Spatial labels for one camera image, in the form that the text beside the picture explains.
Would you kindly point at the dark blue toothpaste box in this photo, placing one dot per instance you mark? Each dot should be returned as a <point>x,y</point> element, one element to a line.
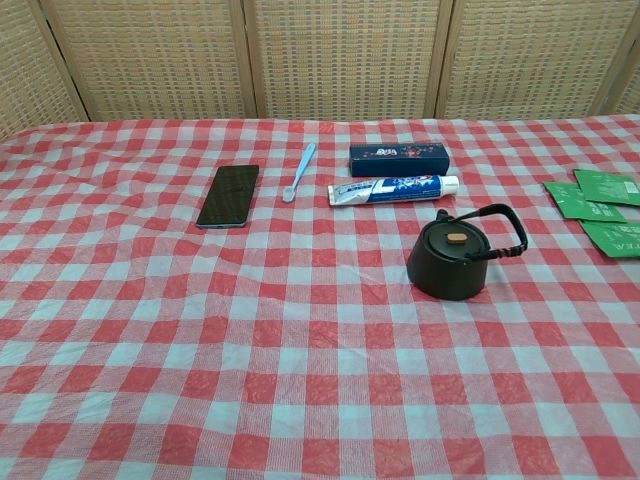
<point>400,160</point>

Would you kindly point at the white blue toothpaste tube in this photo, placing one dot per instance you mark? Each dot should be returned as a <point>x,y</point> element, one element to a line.
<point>390,190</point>

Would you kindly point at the woven rattan folding screen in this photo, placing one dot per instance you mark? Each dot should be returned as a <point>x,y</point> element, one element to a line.
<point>345,55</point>

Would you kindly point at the red white checkered tablecloth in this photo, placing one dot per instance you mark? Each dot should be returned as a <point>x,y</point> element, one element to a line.
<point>250,350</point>

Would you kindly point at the green tea packet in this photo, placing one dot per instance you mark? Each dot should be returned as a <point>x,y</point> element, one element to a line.
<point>617,240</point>
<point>607,187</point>
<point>575,202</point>

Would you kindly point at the black smartphone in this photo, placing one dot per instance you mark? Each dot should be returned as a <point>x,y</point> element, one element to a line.
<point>227,197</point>

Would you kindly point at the light blue toothbrush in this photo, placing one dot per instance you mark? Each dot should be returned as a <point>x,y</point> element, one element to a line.
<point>301,167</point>

